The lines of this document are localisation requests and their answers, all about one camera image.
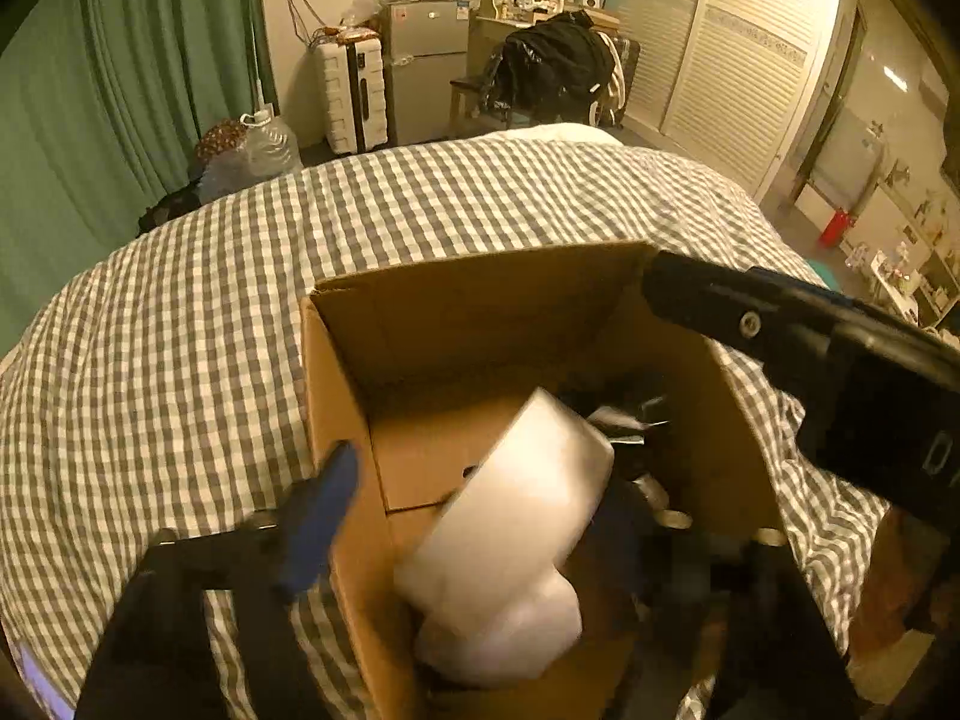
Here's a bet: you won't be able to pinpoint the white pillow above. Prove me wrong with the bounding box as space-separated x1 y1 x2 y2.
480 122 625 147

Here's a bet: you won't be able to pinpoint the white louvered wardrobe doors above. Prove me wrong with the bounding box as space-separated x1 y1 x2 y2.
615 0 847 200

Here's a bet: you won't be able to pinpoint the grey checked bed cover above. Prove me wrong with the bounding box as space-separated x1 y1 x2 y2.
0 136 893 720

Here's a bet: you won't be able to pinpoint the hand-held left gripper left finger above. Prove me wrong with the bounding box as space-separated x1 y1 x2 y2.
75 439 362 720

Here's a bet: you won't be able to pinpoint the white suitcase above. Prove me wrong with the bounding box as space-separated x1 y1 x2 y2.
311 28 392 157

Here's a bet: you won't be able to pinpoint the large clear water jug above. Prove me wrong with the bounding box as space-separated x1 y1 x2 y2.
240 101 305 177

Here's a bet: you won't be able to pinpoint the wooden chair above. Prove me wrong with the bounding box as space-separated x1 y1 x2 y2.
448 45 526 137

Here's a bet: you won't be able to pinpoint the white bubble wrap roll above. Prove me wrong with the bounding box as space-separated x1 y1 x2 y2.
393 387 617 691

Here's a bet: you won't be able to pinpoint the green curtain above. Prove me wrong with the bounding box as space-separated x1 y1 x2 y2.
0 0 280 350

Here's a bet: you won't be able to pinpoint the red fire extinguisher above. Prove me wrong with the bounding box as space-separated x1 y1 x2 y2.
819 208 857 248

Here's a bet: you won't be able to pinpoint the grey mini fridge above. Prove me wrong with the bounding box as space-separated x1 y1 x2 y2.
379 0 473 147

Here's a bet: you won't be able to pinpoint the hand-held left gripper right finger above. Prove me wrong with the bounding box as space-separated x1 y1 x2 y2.
589 476 856 720

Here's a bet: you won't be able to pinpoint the brown cardboard box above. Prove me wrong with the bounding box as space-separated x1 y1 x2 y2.
300 240 792 720

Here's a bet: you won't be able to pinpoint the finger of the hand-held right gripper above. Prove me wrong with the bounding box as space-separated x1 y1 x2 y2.
642 250 833 385

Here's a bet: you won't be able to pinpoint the wooden dressing table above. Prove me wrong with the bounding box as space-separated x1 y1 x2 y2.
466 0 622 83

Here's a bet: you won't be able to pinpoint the leopard print bag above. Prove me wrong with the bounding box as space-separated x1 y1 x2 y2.
195 120 250 166

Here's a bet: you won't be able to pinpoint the black jacket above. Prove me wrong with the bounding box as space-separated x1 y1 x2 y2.
480 13 617 121

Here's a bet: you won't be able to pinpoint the black items in box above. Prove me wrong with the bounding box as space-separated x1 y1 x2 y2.
559 386 676 477

